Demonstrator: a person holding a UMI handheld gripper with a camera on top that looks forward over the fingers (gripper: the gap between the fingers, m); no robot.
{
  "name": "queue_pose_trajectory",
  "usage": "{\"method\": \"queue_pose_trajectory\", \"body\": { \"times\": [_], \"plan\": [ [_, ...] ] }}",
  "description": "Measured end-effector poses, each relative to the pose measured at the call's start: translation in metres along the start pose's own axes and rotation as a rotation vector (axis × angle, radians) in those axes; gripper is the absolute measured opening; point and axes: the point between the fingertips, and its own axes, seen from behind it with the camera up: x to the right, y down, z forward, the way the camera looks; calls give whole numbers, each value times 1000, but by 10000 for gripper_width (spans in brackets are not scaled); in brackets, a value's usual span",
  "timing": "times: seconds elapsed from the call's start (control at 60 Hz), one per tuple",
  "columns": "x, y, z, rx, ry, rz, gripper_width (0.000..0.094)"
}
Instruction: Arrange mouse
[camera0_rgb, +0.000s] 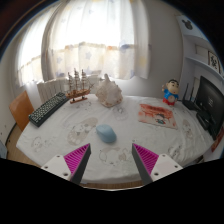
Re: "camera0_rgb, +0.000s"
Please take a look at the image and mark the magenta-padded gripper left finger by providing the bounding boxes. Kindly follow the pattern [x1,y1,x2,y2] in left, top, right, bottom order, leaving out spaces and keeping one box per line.
[40,142,92,186]

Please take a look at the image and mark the white star-print curtain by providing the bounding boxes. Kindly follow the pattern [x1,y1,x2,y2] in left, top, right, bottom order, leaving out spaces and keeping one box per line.
[14,0,151,88]

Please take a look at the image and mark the white radiator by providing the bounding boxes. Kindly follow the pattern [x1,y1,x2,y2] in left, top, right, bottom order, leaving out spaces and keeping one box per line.
[36,74,101,104]

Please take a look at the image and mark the black monitor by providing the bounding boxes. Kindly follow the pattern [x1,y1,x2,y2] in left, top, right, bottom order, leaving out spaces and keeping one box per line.
[194,75,224,141]

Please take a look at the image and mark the small black box device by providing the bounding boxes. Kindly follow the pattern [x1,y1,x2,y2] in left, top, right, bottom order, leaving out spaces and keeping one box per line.
[196,111,212,131]

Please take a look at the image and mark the orange wooden chair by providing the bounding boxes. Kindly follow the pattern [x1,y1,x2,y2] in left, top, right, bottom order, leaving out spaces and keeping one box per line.
[8,90,35,132]

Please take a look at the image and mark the cartoon boy figurine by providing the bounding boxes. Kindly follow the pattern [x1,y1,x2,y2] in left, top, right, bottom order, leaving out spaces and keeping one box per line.
[161,78,181,107]

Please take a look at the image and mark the white wall shelf unit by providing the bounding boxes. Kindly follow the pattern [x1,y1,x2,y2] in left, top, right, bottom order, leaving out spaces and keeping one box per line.
[176,14,224,84]

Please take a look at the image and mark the black router with antennas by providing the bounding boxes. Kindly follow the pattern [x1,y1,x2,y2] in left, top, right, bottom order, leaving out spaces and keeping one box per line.
[181,82,201,112]

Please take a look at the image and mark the wooden model sailing ship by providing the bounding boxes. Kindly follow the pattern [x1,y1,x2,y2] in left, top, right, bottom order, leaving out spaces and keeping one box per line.
[65,68,95,105]

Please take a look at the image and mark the white printed tablecloth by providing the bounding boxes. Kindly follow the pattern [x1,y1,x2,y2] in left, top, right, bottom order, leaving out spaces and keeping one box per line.
[15,94,216,184]

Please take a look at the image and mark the light blue computer mouse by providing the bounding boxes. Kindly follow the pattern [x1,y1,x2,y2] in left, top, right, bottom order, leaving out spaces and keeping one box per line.
[95,123,118,144]

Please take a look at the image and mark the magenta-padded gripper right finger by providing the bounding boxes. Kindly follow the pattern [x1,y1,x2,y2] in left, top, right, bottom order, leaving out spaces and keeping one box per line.
[131,142,184,186]

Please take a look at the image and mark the white conch shell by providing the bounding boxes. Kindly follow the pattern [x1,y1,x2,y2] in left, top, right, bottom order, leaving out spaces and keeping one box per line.
[95,73,124,108]

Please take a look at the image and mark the black keyboard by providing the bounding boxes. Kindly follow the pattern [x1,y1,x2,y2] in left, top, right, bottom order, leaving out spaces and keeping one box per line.
[28,91,70,128]

